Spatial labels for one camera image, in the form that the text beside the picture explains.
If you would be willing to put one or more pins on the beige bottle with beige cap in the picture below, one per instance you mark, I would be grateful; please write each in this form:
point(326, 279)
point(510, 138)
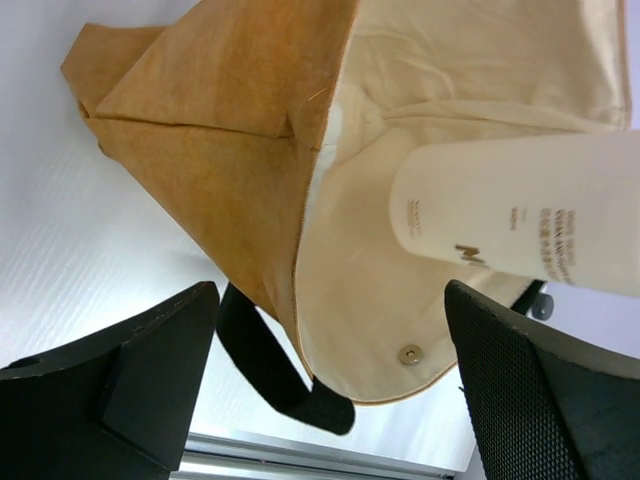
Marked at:
point(562, 208)

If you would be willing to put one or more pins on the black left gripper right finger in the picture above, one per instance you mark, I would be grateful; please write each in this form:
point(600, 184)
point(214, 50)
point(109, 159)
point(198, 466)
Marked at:
point(543, 404)

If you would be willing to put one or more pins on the tan canvas tote bag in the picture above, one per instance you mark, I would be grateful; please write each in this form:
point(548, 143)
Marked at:
point(270, 131)

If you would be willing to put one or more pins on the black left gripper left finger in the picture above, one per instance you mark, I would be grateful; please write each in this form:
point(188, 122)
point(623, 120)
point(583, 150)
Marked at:
point(116, 404)

